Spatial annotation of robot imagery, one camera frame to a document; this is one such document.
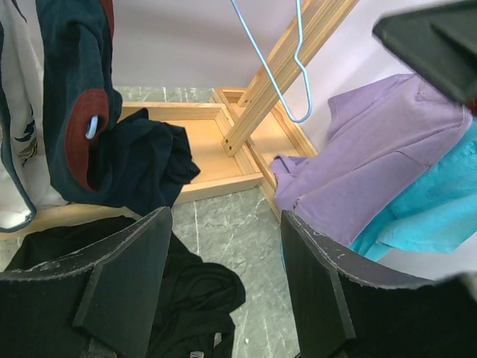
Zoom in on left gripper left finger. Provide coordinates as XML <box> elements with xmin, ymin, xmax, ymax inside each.
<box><xmin>1</xmin><ymin>207</ymin><xmax>172</xmax><ymax>357</ymax></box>

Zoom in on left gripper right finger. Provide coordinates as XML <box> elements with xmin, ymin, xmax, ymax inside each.
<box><xmin>281</xmin><ymin>211</ymin><xmax>476</xmax><ymax>357</ymax></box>

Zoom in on black tank top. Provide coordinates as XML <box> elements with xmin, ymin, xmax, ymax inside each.
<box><xmin>6</xmin><ymin>216</ymin><xmax>245</xmax><ymax>357</ymax></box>

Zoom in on blue wire hanger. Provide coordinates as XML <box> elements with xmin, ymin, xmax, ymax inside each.
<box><xmin>232</xmin><ymin>1</ymin><xmax>315</xmax><ymax>124</ymax></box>

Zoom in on white grey tank top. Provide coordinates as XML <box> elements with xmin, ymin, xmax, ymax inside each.
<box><xmin>1</xmin><ymin>1</ymin><xmax>66</xmax><ymax>233</ymax></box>

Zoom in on navy red-trimmed tank top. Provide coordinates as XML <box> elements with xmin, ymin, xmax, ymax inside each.
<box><xmin>36</xmin><ymin>0</ymin><xmax>200</xmax><ymax>216</ymax></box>

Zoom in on turquoise shirt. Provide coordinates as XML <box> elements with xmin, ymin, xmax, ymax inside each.
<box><xmin>350</xmin><ymin>119</ymin><xmax>476</xmax><ymax>261</ymax></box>

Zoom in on purple shirt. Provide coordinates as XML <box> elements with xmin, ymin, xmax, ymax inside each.
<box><xmin>271</xmin><ymin>74</ymin><xmax>473</xmax><ymax>245</ymax></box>

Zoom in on wooden clothes rack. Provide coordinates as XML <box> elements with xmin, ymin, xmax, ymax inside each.
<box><xmin>210</xmin><ymin>88</ymin><xmax>317</xmax><ymax>217</ymax></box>
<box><xmin>1</xmin><ymin>1</ymin><xmax>355</xmax><ymax>239</ymax></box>

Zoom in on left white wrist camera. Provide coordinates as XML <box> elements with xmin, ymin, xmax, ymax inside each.
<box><xmin>372</xmin><ymin>1</ymin><xmax>476</xmax><ymax>105</ymax></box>

